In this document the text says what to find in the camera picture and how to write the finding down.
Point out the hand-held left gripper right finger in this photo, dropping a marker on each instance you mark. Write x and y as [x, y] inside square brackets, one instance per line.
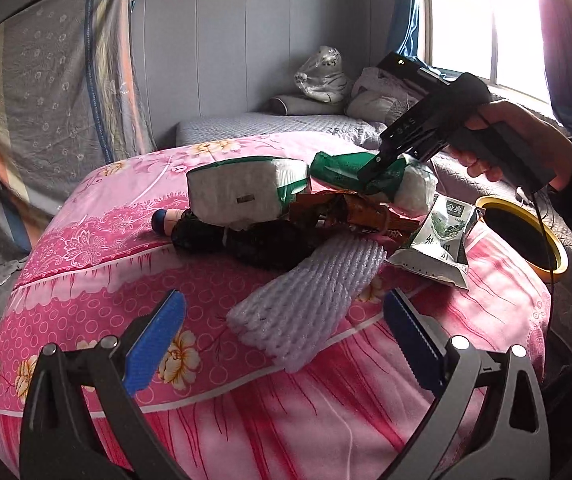
[410, 330]

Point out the striped grey cloth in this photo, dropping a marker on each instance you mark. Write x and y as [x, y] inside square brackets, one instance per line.
[56, 85]

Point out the brown snack wrapper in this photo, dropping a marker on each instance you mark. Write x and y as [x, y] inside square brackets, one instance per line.
[345, 210]

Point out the bagged tiger plush toy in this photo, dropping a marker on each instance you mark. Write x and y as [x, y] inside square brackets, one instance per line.
[323, 77]

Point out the pink floral blanket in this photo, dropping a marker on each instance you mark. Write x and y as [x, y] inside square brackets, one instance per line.
[116, 240]

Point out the green white snack packet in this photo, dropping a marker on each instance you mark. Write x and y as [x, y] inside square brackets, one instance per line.
[435, 245]

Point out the person's right hand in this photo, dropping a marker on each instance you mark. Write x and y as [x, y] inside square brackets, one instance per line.
[535, 130]

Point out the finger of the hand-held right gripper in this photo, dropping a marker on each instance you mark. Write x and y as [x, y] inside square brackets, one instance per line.
[375, 166]

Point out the white foam net sleeve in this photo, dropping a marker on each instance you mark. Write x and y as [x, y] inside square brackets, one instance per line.
[306, 300]

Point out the yellow trash bin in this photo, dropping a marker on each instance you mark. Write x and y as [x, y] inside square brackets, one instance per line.
[510, 240]

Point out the blue curtain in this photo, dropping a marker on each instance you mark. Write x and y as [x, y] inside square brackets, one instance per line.
[405, 10]

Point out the window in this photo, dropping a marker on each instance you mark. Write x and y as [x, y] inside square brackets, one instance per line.
[465, 20]

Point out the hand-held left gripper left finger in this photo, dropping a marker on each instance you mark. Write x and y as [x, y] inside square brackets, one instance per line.
[158, 340]

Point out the floral grey cushion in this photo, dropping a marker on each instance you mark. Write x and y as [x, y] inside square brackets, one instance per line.
[370, 100]

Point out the green white tissue pack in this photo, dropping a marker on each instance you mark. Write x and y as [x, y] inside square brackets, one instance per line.
[415, 185]
[246, 185]

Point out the grey pillow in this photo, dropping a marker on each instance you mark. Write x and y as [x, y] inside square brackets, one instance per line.
[296, 106]

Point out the dark bottle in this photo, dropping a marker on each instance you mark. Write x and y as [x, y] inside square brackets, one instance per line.
[266, 250]

